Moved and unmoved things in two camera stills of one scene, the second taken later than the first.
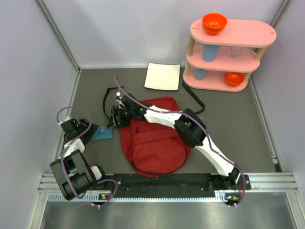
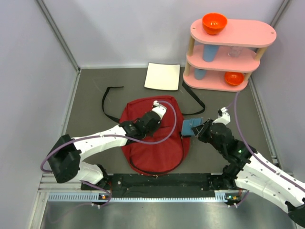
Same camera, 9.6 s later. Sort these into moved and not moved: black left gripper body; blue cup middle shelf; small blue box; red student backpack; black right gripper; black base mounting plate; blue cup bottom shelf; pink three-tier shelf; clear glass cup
Moved: black left gripper body; small blue box; black right gripper
Not moved: blue cup bottom shelf; red student backpack; pink three-tier shelf; blue cup middle shelf; clear glass cup; black base mounting plate
